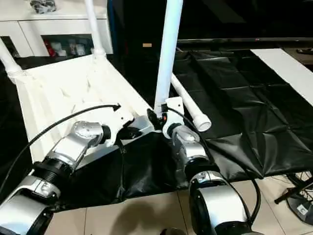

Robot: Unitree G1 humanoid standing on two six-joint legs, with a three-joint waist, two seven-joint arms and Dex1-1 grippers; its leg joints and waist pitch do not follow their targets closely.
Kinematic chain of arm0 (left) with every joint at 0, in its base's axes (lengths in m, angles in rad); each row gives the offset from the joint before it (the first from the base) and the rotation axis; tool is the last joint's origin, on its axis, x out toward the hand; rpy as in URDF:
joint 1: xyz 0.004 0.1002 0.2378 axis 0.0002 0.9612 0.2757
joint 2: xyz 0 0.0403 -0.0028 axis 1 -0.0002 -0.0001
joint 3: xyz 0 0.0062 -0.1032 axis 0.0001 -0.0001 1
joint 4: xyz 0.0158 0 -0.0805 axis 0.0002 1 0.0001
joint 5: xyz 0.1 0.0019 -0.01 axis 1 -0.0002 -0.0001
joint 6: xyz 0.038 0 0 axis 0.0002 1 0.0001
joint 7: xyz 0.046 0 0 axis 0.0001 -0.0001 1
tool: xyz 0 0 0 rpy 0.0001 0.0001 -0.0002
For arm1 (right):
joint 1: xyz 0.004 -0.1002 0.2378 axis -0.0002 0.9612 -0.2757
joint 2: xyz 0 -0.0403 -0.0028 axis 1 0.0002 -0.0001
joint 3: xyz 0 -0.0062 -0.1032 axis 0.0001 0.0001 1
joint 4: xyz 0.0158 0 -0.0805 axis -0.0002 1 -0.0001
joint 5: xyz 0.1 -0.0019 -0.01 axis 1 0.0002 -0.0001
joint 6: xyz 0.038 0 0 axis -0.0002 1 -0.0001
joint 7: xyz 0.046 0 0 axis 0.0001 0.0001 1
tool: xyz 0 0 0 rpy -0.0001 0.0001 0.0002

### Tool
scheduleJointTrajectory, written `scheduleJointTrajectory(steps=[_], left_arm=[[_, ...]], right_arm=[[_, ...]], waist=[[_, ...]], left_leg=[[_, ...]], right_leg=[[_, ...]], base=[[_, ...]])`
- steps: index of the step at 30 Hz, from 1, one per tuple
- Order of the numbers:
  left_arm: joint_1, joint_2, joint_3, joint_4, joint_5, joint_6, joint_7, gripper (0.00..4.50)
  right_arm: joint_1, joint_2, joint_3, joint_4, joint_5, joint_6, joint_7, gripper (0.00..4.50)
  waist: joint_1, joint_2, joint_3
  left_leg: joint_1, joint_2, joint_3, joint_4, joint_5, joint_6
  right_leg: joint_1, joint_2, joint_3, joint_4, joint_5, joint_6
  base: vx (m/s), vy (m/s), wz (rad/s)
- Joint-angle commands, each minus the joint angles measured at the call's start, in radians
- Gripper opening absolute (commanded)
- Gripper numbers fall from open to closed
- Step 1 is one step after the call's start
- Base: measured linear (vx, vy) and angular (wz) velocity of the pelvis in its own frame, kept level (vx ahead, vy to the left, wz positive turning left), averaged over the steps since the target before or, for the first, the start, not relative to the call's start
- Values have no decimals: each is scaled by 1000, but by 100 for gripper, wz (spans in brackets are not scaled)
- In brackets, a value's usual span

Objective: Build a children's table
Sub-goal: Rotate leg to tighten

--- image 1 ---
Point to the white plastic table leg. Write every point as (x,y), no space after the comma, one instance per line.
(9,61)
(94,29)
(168,49)
(193,107)

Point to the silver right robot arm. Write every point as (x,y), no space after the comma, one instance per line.
(215,195)

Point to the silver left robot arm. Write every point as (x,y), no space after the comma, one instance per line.
(80,137)

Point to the small yellow label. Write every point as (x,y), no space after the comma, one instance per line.
(147,45)

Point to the black glossy mat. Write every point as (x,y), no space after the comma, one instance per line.
(244,110)

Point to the dark brown round object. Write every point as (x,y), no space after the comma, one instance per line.
(174,232)

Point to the red white bottle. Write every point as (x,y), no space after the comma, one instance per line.
(51,49)

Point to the black horizontal bar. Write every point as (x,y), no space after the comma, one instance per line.
(244,41)

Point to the black backdrop cloth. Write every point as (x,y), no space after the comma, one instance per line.
(220,19)

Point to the white glass-door cabinet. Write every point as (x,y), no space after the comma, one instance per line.
(61,24)

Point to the white flat panel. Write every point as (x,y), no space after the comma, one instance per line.
(286,71)

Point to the black object on floor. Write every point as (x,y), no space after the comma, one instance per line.
(293,192)

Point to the dark object on cabinet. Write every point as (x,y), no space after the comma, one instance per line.
(42,6)

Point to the dark round stand base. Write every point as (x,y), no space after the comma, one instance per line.
(302,208)

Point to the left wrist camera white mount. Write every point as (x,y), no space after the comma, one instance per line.
(122,120)

